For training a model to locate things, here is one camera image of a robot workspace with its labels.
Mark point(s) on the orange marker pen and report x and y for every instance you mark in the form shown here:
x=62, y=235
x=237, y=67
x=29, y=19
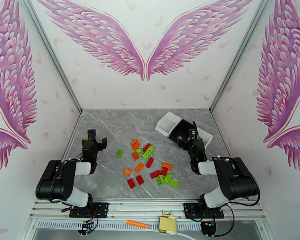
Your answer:
x=137, y=224

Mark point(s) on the black plastic container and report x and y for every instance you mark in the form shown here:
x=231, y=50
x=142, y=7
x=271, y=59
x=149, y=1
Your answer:
x=181, y=130

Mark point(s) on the right black and white robot arm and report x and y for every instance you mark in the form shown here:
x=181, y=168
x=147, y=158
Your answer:
x=235, y=181

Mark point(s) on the red lego brick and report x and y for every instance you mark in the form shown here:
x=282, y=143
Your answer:
x=131, y=183
x=150, y=162
x=155, y=174
x=164, y=171
x=147, y=147
x=140, y=180

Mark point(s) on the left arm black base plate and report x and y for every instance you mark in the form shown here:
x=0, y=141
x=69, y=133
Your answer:
x=102, y=209

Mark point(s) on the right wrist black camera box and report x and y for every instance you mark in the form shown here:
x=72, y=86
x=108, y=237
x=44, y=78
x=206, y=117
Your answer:
x=193, y=135

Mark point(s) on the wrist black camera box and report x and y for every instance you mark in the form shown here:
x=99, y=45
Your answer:
x=193, y=135
x=91, y=134

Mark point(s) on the aluminium corner post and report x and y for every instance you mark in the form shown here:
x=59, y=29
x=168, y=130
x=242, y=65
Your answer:
x=51, y=53
x=241, y=53

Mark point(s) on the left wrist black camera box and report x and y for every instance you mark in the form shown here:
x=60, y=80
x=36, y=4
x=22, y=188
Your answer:
x=91, y=134

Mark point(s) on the left black and white robot arm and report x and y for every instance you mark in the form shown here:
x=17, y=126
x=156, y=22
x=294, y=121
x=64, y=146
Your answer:
x=55, y=181

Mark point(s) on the small black electronics box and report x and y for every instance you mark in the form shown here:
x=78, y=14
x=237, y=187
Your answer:
x=208, y=228

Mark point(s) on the white plastic container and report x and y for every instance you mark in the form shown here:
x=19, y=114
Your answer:
x=166, y=123
x=207, y=139

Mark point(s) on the beige plastic device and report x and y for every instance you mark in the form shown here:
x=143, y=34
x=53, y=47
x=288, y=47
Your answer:
x=167, y=223

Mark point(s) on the aluminium rail frame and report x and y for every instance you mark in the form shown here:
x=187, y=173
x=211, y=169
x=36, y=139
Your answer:
x=140, y=206

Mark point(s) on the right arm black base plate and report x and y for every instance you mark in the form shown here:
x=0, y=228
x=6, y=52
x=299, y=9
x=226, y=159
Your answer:
x=190, y=209

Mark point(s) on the small green lego brick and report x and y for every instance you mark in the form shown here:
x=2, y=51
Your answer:
x=119, y=153
x=139, y=151

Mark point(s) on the orange lego brick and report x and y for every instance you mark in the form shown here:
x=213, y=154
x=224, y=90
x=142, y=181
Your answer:
x=134, y=141
x=127, y=171
x=135, y=156
x=139, y=167
x=167, y=166
x=136, y=146

